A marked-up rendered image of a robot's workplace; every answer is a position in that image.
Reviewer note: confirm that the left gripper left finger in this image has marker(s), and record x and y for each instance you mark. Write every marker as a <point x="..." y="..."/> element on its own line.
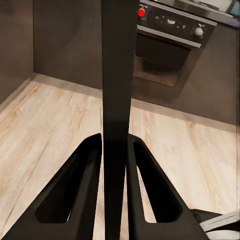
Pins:
<point x="65" y="209"/>

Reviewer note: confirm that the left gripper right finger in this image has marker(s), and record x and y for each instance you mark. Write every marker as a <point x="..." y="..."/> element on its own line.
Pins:
<point x="174" y="220"/>

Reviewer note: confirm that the poster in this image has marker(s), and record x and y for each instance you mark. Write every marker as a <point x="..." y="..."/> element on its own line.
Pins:
<point x="119" y="22"/>

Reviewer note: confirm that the oven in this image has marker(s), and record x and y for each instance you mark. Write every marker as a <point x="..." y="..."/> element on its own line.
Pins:
<point x="169" y="42"/>

